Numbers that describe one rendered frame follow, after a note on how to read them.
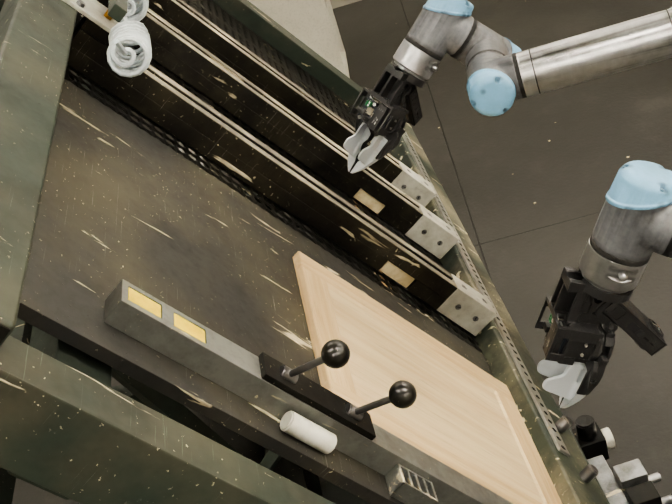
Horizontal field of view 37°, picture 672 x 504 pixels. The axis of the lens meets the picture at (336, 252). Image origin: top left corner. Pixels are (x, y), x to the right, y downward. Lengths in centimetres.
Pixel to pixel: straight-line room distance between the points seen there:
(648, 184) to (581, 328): 21
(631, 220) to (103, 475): 66
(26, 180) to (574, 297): 68
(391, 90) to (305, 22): 374
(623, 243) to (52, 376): 66
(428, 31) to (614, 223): 66
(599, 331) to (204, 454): 52
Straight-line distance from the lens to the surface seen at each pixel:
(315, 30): 554
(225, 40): 249
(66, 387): 107
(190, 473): 112
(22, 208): 118
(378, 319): 190
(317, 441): 140
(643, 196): 122
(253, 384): 137
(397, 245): 213
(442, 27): 178
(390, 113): 178
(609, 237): 125
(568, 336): 131
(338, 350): 130
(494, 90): 167
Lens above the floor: 234
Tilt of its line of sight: 32 degrees down
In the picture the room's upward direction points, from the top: 19 degrees counter-clockwise
